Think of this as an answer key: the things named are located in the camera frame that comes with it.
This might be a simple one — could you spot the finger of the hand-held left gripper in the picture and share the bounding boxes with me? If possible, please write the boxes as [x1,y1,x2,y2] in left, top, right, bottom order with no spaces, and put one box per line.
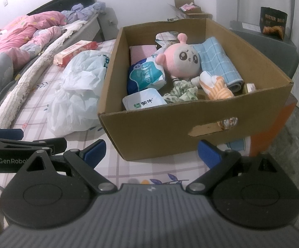
[0,134,67,156]
[0,128,25,141]

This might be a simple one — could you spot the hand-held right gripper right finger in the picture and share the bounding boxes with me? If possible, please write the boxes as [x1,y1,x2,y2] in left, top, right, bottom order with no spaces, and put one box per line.
[186,139,279,194]

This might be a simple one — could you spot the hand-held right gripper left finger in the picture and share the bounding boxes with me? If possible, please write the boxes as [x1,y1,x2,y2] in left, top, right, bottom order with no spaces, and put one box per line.
[26,139,118,194]

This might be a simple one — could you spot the white orange dotted cloth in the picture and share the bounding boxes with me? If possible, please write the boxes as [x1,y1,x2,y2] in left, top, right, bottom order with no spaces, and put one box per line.
[217,117,239,130]

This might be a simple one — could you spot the large brown cardboard box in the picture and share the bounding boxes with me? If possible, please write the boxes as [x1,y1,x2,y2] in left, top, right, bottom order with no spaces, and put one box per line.
[98,18,294,162]

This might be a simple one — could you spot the orange striped sock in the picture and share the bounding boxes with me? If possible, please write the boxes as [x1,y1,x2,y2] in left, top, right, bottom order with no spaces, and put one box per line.
[199,71,236,101]

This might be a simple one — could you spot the blue white tissue pack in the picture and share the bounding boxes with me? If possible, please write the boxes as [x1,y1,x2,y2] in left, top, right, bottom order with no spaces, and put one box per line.
[127,54,167,95]

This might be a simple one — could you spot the blue checked towel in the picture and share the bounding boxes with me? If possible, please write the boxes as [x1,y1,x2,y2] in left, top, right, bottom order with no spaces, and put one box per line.
[192,37,244,93]

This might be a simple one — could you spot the pink plush toy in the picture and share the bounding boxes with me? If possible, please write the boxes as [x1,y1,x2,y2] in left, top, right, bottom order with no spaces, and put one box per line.
[155,33,203,87]

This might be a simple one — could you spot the pink ribbed cloth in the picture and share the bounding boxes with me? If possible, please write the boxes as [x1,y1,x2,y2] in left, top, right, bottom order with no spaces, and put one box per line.
[129,44,157,65]

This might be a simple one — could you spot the pink plaid bed sheet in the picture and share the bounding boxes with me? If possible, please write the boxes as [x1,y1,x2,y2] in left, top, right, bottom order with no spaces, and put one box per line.
[0,40,253,194]

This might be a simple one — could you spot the white plastic bag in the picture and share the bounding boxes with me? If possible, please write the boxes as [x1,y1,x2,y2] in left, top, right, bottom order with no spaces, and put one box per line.
[47,50,112,136]

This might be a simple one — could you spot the white fringed blanket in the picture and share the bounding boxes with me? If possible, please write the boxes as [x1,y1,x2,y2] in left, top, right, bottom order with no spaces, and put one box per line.
[0,21,88,130]

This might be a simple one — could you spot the red wet wipes pack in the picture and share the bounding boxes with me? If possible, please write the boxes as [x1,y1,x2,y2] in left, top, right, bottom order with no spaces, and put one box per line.
[53,40,98,68]

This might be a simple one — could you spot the pink quilt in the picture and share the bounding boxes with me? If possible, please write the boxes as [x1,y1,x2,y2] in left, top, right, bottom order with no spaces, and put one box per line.
[0,11,67,68]

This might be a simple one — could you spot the grey bedside cabinet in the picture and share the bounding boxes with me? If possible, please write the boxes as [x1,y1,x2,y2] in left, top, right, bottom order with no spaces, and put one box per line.
[98,8,120,42]

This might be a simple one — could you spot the white paper sheet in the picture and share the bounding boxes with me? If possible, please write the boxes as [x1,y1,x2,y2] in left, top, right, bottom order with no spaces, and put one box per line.
[243,22,262,31]

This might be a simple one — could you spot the purple clothes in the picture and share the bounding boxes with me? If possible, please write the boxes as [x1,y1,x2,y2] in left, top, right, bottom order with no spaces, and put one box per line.
[61,1,106,22]

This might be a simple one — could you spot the small open cardboard box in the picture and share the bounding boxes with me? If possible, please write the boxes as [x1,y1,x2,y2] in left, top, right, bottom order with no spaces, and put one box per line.
[167,0,213,21]

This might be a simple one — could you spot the small black box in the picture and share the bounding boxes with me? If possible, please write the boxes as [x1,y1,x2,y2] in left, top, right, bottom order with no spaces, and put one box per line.
[259,6,287,40]

